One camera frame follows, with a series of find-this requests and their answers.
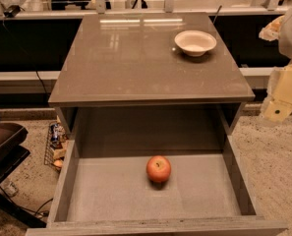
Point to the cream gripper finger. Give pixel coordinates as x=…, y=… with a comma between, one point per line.
x=274, y=110
x=271, y=31

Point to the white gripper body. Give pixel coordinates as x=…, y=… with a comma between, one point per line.
x=280, y=84

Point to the red apple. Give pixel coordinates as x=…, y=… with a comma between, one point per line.
x=158, y=169

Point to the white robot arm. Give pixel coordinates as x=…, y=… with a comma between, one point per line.
x=284, y=46

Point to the grey cabinet with glossy top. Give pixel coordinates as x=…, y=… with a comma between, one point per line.
x=127, y=88

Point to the open grey top drawer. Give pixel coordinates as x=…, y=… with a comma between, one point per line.
x=105, y=192

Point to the white bowl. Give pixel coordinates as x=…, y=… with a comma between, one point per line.
x=195, y=43

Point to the blue drink can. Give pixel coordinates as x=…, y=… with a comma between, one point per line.
x=54, y=133

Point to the black power adapter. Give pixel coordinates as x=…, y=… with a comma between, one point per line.
x=12, y=11

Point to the dark chair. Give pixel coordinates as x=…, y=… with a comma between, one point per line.
x=12, y=154

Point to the wire basket with items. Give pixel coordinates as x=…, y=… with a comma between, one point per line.
x=55, y=152

